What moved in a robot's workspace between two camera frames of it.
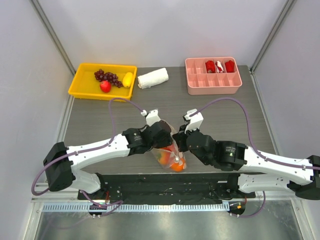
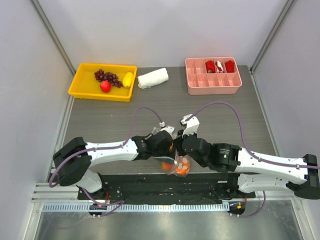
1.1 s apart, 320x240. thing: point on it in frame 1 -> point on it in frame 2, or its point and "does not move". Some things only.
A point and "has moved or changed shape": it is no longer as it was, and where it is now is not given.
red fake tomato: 105,86 does not move
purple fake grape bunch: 101,76 does not move
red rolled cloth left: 210,66 does not move
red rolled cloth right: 230,66 does not move
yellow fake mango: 127,79 does not move
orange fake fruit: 176,167 -> 183,166
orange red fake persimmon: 164,155 has moved or changed shape
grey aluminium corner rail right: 288,5 does not move
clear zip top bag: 170,156 has moved or changed shape
